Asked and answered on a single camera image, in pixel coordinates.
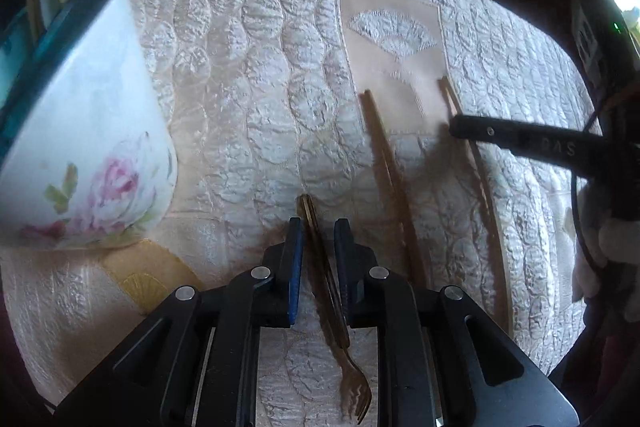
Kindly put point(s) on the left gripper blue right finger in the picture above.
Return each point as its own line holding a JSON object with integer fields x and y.
{"x": 348, "y": 268}

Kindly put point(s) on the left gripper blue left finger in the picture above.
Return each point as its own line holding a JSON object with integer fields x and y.
{"x": 294, "y": 249}

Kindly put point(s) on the brown wooden chopstick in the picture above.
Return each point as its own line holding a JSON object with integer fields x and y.
{"x": 473, "y": 254}
{"x": 419, "y": 271}

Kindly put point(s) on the gold metal fork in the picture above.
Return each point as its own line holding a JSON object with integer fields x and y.
{"x": 355, "y": 390}

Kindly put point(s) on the right hand white glove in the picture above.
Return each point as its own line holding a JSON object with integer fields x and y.
{"x": 608, "y": 240}

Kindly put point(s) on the white quilted table cloth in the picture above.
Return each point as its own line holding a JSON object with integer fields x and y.
{"x": 261, "y": 99}

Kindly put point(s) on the floral utensil holder teal rim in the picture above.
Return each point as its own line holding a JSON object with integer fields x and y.
{"x": 86, "y": 156}

